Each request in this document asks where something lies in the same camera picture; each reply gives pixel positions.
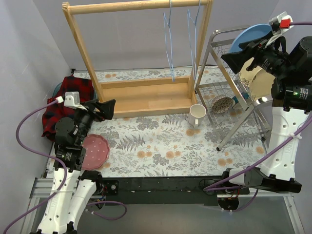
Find teal plastic basket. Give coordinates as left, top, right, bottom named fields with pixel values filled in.
left=52, top=82, right=64, bottom=98

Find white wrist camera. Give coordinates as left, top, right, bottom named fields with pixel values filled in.
left=56, top=91, right=87, bottom=110
left=265, top=11, right=293, bottom=48

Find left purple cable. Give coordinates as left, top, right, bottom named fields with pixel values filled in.
left=2, top=97, right=127, bottom=234

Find red plaid skirt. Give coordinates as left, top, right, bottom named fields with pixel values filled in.
left=42, top=76, right=94, bottom=141

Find red polka dot cloth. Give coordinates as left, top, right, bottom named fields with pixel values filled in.
left=47, top=98, right=55, bottom=104

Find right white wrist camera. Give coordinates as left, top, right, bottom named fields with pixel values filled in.
left=265, top=11, right=293, bottom=48

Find metal dish rack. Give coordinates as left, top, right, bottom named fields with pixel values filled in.
left=195, top=25, right=272, bottom=151

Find purple cable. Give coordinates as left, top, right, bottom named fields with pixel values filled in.
left=204, top=20, right=312, bottom=212
left=2, top=97, right=127, bottom=234

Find floral table mat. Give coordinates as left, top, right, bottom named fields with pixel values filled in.
left=47, top=68, right=269, bottom=177

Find pink polka dot plate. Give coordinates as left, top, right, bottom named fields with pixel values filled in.
left=82, top=134, right=110, bottom=171

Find white mug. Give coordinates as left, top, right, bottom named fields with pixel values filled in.
left=187, top=104, right=207, bottom=128

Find cream plate floral print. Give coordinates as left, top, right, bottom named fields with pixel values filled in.
left=239, top=58, right=275, bottom=100

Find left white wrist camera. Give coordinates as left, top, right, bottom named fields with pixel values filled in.
left=56, top=91, right=87, bottom=110

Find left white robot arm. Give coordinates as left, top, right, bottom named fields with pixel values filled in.
left=36, top=97, right=116, bottom=234

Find blue plate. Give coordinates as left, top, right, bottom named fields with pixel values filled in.
left=229, top=24, right=271, bottom=53

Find blue wire hanger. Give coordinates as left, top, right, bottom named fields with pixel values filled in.
left=187, top=0, right=201, bottom=80
left=163, top=0, right=175, bottom=82

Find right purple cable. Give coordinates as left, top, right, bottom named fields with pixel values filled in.
left=204, top=20, right=312, bottom=212

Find patterned bowl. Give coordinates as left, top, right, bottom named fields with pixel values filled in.
left=212, top=95, right=232, bottom=114

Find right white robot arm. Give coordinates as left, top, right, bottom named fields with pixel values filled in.
left=219, top=36, right=312, bottom=194

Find wooden clothes rack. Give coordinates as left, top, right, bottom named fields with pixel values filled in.
left=62, top=0, right=213, bottom=118

